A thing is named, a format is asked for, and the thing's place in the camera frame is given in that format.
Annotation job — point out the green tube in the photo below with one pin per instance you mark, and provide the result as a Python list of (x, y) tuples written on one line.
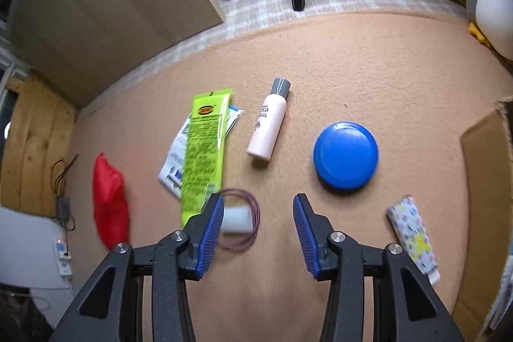
[(203, 166)]

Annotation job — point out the small penguin plush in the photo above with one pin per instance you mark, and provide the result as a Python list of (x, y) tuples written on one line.
[(494, 18)]

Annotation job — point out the small white block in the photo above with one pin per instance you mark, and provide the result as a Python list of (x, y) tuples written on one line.
[(237, 220)]

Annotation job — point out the small pink bottle grey cap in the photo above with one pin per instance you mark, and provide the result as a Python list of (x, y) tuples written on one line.
[(269, 121)]

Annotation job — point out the wooden cabinet panel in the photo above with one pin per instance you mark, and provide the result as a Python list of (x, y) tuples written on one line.
[(81, 47)]

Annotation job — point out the blue round container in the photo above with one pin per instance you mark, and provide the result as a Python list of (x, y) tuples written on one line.
[(345, 156)]

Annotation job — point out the white appliance with socket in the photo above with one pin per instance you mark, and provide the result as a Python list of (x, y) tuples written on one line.
[(28, 261)]

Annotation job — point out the white blue sachet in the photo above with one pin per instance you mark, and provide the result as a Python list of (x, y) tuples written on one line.
[(171, 173)]

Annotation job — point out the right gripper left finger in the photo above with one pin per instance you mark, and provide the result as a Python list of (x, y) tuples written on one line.
[(109, 306)]

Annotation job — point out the red cloth pouch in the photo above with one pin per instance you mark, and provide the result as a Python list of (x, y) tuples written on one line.
[(110, 206)]

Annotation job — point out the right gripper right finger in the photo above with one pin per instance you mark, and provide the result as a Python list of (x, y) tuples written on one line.
[(405, 305)]

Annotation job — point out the cardboard box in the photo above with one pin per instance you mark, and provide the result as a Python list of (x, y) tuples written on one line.
[(487, 152)]

